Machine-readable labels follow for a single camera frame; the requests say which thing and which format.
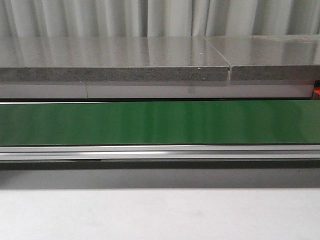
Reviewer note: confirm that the red plate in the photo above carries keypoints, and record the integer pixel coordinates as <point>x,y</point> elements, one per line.
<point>316,93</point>

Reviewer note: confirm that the green conveyor belt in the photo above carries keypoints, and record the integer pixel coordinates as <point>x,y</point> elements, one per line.
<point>161,122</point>

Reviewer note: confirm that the aluminium conveyor frame rail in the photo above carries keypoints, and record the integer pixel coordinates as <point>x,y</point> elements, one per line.
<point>161,153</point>

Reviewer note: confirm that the grey stone counter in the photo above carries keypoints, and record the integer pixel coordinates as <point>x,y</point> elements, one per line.
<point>199,67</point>

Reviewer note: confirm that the white pleated curtain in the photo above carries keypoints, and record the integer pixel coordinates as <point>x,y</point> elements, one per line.
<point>153,18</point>

